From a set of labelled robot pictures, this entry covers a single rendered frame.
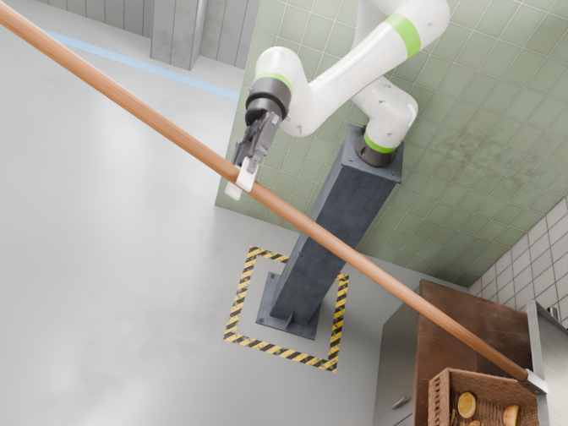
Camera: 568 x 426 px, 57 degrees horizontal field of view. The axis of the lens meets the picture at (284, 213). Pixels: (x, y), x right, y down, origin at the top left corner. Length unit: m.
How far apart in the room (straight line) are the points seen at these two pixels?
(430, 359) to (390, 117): 1.05
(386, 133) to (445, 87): 0.62
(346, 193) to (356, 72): 0.69
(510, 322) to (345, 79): 1.61
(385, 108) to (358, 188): 0.33
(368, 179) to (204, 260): 1.28
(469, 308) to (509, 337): 0.20
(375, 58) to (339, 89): 0.12
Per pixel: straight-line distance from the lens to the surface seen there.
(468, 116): 2.42
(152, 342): 2.65
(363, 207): 1.98
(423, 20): 1.43
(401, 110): 1.73
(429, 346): 2.33
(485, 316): 2.55
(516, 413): 2.32
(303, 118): 1.27
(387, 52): 1.38
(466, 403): 2.23
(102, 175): 3.19
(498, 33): 2.21
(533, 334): 1.68
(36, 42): 0.95
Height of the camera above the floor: 2.44
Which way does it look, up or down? 50 degrees down
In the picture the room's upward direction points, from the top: 22 degrees clockwise
